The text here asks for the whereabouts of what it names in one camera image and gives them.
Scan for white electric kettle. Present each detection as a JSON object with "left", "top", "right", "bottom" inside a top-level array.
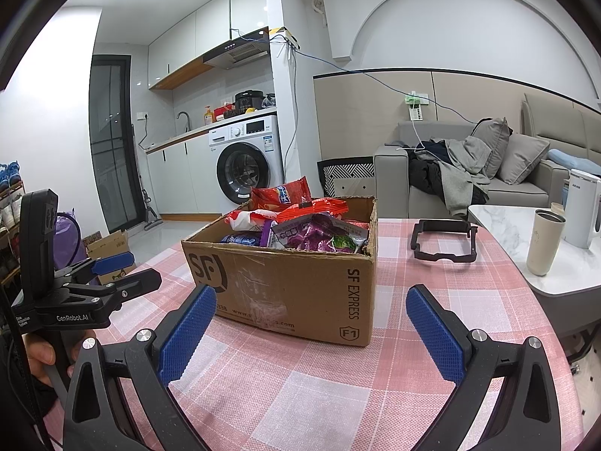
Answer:
[{"left": 562, "top": 168, "right": 601, "bottom": 250}]

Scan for grey hoodie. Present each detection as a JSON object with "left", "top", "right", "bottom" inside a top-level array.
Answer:
[{"left": 441, "top": 136, "right": 491, "bottom": 217}]

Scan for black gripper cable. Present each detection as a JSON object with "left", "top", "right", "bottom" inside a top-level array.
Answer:
[{"left": 55, "top": 213, "right": 82, "bottom": 268}]

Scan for black range hood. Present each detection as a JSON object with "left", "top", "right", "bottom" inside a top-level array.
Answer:
[{"left": 203, "top": 26, "right": 270, "bottom": 70}]

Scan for beige tumbler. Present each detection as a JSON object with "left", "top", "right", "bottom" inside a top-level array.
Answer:
[{"left": 526, "top": 209, "right": 567, "bottom": 277}]

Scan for red snack packet black label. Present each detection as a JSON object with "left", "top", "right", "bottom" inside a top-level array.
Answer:
[{"left": 277, "top": 198, "right": 350, "bottom": 224}]

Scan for dark grey cushion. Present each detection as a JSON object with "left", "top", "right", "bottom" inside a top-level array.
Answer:
[{"left": 471, "top": 117, "right": 512, "bottom": 179}]

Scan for pink checked tablecloth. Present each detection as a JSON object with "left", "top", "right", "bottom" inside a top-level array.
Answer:
[{"left": 61, "top": 218, "right": 576, "bottom": 451}]

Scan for person's left hand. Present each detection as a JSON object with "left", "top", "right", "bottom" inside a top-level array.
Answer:
[{"left": 23, "top": 329, "right": 98, "bottom": 388}]

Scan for purple plastic bag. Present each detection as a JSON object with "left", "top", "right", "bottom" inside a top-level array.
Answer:
[{"left": 54, "top": 209, "right": 90, "bottom": 268}]

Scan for white red noodle packet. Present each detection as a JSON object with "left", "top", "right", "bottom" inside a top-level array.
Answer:
[{"left": 225, "top": 209, "right": 278, "bottom": 232}]

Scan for leaning mop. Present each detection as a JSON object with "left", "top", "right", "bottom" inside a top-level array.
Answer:
[{"left": 131, "top": 124, "right": 163, "bottom": 231}]

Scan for light blue pillow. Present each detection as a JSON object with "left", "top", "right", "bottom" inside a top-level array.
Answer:
[{"left": 547, "top": 149, "right": 601, "bottom": 177}]

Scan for white charging cable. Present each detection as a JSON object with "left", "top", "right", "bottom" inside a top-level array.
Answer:
[{"left": 397, "top": 120, "right": 423, "bottom": 153}]

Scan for black jacket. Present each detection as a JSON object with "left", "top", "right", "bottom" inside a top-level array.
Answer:
[{"left": 408, "top": 138, "right": 489, "bottom": 207}]

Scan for black rice cooker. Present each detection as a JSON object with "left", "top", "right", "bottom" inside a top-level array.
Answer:
[{"left": 234, "top": 89, "right": 264, "bottom": 114}]

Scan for purple grape candy bag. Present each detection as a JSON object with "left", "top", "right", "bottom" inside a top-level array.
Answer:
[{"left": 270, "top": 213, "right": 371, "bottom": 254}]

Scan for white marble side table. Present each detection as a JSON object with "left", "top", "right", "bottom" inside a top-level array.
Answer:
[{"left": 467, "top": 204, "right": 601, "bottom": 339}]

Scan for white router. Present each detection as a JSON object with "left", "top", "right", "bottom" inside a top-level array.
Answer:
[{"left": 272, "top": 28, "right": 301, "bottom": 50}]

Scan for small floor carton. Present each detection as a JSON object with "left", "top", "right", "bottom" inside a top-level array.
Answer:
[{"left": 83, "top": 229, "right": 137, "bottom": 285}]

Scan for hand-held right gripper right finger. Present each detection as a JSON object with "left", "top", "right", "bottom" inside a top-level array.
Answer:
[{"left": 405, "top": 284, "right": 562, "bottom": 451}]

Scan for black wall cable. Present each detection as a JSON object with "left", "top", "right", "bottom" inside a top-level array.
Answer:
[{"left": 293, "top": 48, "right": 475, "bottom": 125}]

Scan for dark glass door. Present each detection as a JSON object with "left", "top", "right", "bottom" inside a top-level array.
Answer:
[{"left": 89, "top": 55, "right": 145, "bottom": 235}]

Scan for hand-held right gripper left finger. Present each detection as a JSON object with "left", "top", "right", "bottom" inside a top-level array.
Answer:
[{"left": 62, "top": 283, "right": 219, "bottom": 451}]

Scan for brown cardboard box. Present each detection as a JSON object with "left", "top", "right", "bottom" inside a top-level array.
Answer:
[{"left": 181, "top": 196, "right": 379, "bottom": 347}]

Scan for black plastic frame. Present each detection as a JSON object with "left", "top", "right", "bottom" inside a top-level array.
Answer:
[{"left": 409, "top": 219, "right": 479, "bottom": 264}]

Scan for light grey cushion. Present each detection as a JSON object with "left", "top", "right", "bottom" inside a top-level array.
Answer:
[{"left": 495, "top": 132, "right": 551, "bottom": 185}]

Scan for blue shoes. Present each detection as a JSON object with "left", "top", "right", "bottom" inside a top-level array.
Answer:
[{"left": 0, "top": 162, "right": 23, "bottom": 189}]

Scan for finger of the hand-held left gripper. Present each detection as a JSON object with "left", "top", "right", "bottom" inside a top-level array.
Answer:
[
  {"left": 66, "top": 268, "right": 163, "bottom": 313},
  {"left": 54, "top": 251, "right": 135, "bottom": 287}
]

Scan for white washing machine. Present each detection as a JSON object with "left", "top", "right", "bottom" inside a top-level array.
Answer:
[{"left": 208, "top": 114, "right": 285, "bottom": 207}]

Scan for white kitchen counter cabinets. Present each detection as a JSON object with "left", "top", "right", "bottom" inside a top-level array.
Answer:
[{"left": 145, "top": 124, "right": 226, "bottom": 217}]

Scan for shoe rack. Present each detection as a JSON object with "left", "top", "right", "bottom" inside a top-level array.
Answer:
[{"left": 0, "top": 183, "right": 26, "bottom": 287}]

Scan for grey sofa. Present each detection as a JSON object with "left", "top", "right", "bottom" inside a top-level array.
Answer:
[{"left": 373, "top": 91, "right": 601, "bottom": 219}]

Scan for white upper cabinets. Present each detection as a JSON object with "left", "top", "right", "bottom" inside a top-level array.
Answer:
[{"left": 147, "top": 0, "right": 268, "bottom": 90}]

